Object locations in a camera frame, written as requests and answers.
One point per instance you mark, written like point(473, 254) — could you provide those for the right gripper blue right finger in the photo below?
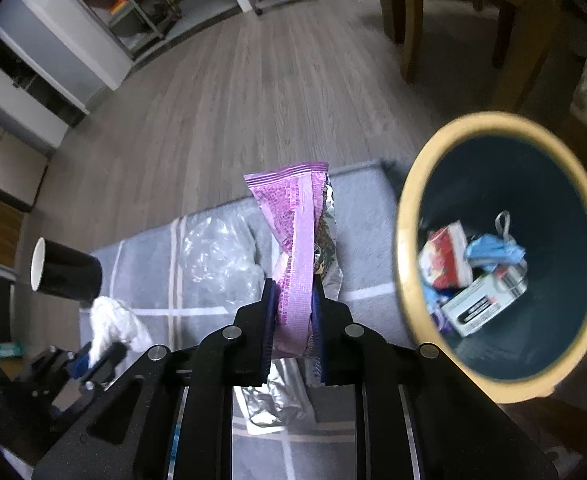
point(318, 325)

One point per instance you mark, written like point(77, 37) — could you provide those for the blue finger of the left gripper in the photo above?
point(104, 371)
point(79, 366)

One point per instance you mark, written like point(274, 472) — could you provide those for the green white medicine box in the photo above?
point(486, 298)

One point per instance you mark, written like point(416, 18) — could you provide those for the wooden chair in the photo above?
point(525, 30)

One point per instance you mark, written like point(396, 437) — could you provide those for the clear plastic bag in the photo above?
point(219, 264)

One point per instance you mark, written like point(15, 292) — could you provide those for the silver foil blister tray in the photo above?
point(280, 403)

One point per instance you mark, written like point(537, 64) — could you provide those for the teal bin yellow rim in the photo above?
point(501, 174)

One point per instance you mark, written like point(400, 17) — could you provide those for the white tissue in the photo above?
point(113, 323)

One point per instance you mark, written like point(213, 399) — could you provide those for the purple snack wrapper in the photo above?
point(297, 203)

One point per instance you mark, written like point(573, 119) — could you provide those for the black mug white inside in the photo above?
point(61, 271)

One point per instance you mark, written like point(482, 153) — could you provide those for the blue face mask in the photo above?
point(436, 298)

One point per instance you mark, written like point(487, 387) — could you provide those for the metal kitchen rack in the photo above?
point(123, 5)

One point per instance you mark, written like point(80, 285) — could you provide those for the blue glove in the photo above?
point(492, 250)

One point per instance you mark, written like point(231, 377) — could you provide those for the red floral paper bowl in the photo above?
point(442, 261)

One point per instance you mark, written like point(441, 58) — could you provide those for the white refrigerator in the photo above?
point(22, 169)

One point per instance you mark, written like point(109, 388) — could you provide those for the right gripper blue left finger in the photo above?
point(269, 303)

